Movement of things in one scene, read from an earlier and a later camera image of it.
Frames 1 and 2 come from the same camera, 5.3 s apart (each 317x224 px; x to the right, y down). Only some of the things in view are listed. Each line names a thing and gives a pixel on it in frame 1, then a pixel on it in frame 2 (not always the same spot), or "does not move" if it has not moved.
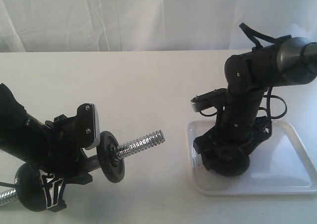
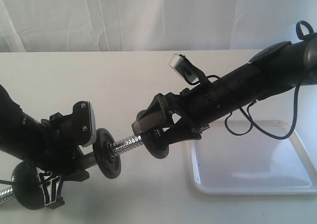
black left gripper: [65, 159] does not move
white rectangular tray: [283, 164] does not move
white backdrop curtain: [65, 19] does not move
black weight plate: [226, 160] to [156, 141]
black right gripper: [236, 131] to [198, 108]
